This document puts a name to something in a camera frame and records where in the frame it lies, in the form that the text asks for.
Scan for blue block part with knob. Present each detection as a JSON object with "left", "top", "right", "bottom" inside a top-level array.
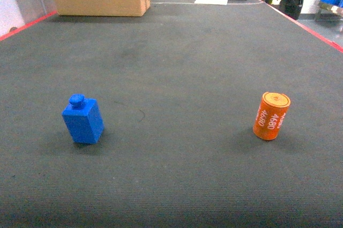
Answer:
[{"left": 61, "top": 94, "right": 105, "bottom": 144}]

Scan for orange cylindrical cap 4680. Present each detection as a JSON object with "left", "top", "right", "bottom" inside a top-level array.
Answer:
[{"left": 252, "top": 92, "right": 291, "bottom": 141}]

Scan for white flat sheet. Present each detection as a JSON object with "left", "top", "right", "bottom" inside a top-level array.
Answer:
[{"left": 194, "top": 0, "right": 228, "bottom": 5}]

